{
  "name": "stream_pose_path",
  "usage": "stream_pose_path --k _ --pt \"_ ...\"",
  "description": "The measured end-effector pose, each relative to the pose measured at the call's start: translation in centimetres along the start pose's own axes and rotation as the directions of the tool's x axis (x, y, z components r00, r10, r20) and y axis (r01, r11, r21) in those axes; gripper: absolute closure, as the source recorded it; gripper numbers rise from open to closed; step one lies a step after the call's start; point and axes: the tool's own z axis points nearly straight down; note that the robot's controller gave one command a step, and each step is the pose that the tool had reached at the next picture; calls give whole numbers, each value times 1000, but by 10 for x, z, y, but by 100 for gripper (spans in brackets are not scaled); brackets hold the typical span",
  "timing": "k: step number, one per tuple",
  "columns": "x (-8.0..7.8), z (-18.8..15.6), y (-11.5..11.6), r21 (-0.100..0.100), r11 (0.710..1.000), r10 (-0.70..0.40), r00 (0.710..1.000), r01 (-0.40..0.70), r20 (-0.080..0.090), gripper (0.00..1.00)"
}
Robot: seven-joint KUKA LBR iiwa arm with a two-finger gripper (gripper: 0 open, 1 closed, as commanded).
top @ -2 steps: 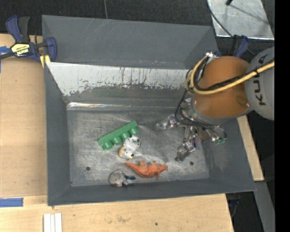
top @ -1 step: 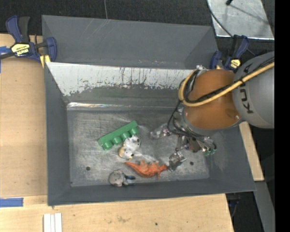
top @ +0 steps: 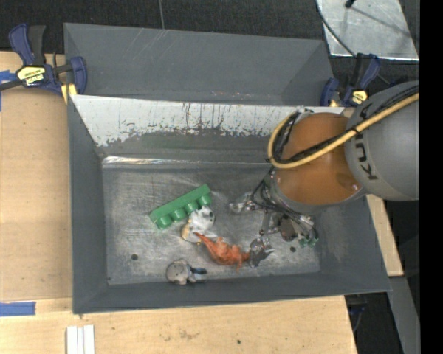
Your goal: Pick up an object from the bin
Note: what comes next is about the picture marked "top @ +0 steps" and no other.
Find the white toy animal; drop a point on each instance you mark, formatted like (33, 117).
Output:
(201, 219)

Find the grey toy animal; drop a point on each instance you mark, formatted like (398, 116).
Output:
(179, 271)

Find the orange toy dinosaur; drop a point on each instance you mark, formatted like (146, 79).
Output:
(225, 253)

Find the green toy building block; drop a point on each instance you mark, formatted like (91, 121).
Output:
(182, 207)

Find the grey metal bin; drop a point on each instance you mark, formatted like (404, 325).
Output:
(192, 68)

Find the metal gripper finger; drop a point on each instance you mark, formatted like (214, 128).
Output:
(240, 205)
(259, 249)

